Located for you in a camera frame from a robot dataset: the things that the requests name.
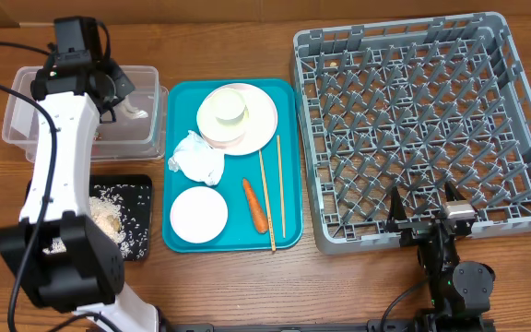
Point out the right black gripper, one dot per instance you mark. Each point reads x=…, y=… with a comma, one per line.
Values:
x=414, y=231

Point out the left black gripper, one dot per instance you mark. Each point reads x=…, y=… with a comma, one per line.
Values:
x=123, y=84

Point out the white tissue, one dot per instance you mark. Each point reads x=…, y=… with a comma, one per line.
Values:
x=197, y=160

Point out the white paper cup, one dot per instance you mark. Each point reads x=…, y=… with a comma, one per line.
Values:
x=228, y=106

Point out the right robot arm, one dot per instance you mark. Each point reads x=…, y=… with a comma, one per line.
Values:
x=460, y=290

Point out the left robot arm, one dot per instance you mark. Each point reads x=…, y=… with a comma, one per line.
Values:
x=60, y=258

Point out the clear plastic bin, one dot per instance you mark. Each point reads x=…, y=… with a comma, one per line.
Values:
x=137, y=134

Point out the grey dish rack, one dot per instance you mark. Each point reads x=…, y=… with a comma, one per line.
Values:
x=412, y=105

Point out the white upturned bowl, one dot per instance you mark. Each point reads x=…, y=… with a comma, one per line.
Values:
x=215, y=130

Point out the black plastic tray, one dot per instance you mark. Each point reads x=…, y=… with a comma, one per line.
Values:
x=58, y=220

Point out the food scraps and rice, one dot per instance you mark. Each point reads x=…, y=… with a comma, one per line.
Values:
x=123, y=212

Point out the teal plastic tray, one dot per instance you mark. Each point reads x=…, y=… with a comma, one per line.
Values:
x=233, y=172

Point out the large pink plate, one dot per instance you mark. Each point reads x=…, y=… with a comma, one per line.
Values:
x=261, y=124

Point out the left wooden chopstick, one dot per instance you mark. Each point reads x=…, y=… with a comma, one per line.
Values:
x=267, y=203

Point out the orange carrot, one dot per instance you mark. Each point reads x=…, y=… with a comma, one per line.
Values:
x=258, y=216

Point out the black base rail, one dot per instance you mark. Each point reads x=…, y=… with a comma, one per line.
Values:
x=284, y=327

